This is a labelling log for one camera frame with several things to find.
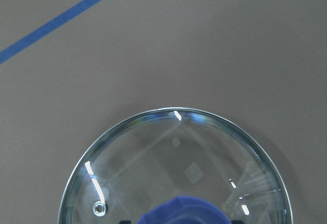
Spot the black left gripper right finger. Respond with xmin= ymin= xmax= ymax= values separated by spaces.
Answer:
xmin=231 ymin=220 xmax=243 ymax=224

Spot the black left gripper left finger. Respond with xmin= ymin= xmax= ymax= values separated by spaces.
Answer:
xmin=119 ymin=220 xmax=131 ymax=224

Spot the glass lid with blue knob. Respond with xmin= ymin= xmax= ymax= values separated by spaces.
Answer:
xmin=58 ymin=107 xmax=293 ymax=223

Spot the brown table mat with grid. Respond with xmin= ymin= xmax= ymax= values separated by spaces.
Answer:
xmin=1 ymin=0 xmax=326 ymax=223

